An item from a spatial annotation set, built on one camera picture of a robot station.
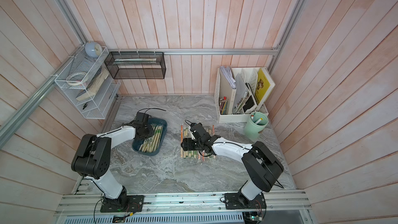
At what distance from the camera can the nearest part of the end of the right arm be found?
65 centimetres

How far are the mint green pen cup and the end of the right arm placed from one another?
311 millimetres

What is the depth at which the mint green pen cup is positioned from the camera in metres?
0.88
